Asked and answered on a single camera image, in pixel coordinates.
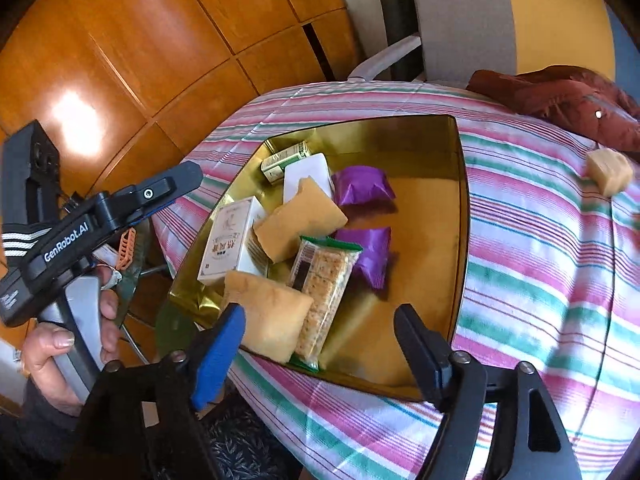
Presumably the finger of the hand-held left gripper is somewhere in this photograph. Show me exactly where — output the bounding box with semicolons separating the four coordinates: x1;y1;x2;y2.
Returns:
97;162;204;228

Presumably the person's left hand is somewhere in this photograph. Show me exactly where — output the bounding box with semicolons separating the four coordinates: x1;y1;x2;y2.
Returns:
20;265;123;416

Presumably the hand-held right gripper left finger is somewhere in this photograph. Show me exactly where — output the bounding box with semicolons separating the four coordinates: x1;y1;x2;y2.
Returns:
72;303;247;480

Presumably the gold tin box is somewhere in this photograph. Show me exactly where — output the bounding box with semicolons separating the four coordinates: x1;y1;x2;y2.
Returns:
167;115;469;403

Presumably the grey yellow blue chair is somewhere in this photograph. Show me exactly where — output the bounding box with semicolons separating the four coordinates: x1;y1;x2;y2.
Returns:
347;0;640;83

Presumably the orange wooden wardrobe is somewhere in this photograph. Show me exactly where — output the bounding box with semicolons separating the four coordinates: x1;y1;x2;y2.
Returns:
0;0;361;321

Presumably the clear cracker packet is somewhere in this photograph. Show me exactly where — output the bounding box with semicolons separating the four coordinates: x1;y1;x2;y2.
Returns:
289;235;363;373

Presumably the small green carton box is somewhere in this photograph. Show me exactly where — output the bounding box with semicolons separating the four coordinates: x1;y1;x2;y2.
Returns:
261;141;312;184

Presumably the purple snack packet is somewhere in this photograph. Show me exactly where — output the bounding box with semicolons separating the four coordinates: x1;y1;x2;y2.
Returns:
334;226;392;291
331;165;396;207

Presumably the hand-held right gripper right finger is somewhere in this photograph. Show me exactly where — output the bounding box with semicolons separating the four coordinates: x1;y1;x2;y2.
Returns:
393;304;582;480

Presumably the white foam block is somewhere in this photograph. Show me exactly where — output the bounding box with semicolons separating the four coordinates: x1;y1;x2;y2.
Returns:
282;152;335;206

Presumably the small yellow sponge piece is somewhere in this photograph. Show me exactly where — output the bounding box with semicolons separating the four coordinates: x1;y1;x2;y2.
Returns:
586;147;635;198

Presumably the maroon padded jacket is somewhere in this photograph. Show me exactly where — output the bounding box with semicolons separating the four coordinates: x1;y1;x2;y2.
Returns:
466;65;640;153

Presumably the person's left forearm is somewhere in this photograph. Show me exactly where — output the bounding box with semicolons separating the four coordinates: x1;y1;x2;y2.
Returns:
0;380;91;480

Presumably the white carton box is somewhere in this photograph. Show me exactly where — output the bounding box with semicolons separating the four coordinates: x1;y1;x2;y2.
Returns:
196;196;271;288

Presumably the large yellow sponge piece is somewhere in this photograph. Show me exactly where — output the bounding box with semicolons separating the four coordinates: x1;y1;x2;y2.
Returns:
220;270;315;365

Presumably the striped cloth desktop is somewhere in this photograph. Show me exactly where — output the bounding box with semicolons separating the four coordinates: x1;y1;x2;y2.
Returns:
150;80;640;480

